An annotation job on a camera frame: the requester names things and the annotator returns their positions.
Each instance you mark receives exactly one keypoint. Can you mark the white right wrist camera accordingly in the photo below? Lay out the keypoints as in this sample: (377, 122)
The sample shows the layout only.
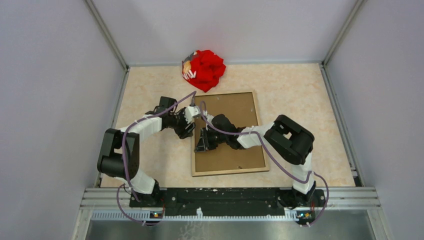
(208, 117)

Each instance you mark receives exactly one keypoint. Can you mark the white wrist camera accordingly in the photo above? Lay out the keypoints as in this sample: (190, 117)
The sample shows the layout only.
(191, 113)
(208, 117)

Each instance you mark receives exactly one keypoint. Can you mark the brown backing board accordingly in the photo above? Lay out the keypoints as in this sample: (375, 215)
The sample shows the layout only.
(232, 132)

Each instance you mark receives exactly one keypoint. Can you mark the red crumpled cloth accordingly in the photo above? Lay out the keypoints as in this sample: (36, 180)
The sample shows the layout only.
(203, 69)

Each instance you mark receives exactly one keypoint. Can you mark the wooden picture frame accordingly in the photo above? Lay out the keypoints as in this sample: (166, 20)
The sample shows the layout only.
(228, 173)

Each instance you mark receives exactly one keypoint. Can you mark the aluminium front rail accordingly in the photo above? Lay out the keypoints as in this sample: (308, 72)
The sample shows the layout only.
(108, 203)

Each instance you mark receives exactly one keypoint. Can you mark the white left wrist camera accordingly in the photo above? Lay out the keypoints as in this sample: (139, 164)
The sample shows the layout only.
(191, 113)

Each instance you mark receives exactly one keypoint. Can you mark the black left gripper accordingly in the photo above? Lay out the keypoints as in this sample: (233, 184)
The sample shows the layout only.
(182, 132)

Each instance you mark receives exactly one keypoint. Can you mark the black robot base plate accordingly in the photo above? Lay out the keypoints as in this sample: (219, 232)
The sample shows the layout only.
(225, 202)

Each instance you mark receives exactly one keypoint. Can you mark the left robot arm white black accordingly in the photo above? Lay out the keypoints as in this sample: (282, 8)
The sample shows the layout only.
(119, 155)

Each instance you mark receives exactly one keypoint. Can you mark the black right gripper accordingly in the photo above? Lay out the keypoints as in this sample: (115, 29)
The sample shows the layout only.
(204, 144)

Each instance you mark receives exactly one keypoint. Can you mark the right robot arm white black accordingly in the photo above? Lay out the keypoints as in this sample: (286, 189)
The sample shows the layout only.
(290, 140)

